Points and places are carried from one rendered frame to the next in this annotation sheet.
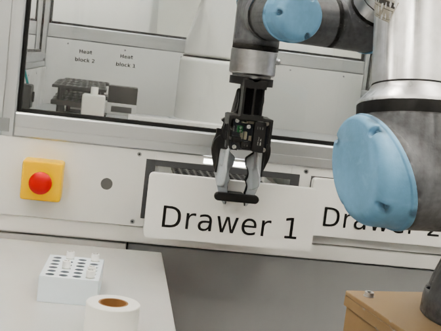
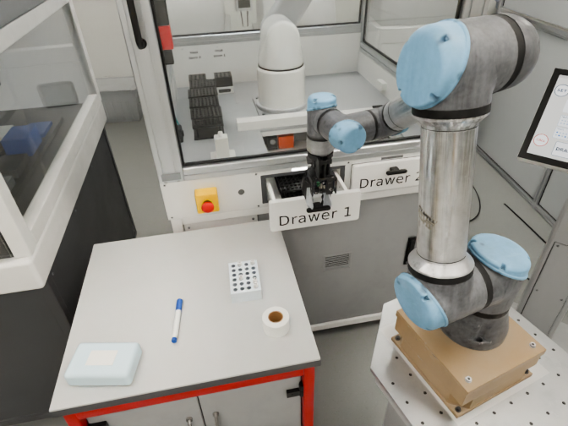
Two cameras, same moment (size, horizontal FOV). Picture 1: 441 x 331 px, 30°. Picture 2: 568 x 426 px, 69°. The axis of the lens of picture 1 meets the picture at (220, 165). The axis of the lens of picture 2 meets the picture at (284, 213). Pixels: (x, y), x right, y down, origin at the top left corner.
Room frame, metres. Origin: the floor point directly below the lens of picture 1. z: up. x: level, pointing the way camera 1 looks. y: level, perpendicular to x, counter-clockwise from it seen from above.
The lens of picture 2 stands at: (0.34, 0.12, 1.63)
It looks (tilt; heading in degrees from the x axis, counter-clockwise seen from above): 36 degrees down; 357
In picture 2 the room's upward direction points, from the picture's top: 2 degrees counter-clockwise
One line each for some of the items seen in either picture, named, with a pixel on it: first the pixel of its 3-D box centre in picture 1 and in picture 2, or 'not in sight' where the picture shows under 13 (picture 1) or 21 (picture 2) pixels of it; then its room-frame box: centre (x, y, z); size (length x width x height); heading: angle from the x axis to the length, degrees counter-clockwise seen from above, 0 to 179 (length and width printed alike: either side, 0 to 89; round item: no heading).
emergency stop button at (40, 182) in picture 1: (40, 182); (207, 206); (1.44, 0.31, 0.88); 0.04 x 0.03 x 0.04; 97
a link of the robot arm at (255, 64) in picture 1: (254, 64); (321, 143); (1.34, -0.04, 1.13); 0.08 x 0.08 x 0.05
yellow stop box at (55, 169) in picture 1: (42, 179); (207, 200); (1.47, 0.32, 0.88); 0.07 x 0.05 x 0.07; 97
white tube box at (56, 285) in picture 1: (71, 279); (244, 281); (1.19, 0.20, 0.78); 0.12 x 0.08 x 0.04; 5
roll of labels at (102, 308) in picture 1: (111, 317); (275, 321); (1.03, 0.12, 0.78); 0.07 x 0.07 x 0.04
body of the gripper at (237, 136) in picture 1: (247, 114); (320, 171); (1.33, -0.03, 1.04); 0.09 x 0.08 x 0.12; 7
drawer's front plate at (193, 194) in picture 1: (231, 212); (314, 210); (1.38, -0.03, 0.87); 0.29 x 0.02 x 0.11; 97
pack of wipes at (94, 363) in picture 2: not in sight; (104, 363); (0.94, 0.53, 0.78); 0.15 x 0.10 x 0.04; 86
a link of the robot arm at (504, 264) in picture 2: not in sight; (489, 271); (0.92, -0.32, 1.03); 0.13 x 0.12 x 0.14; 110
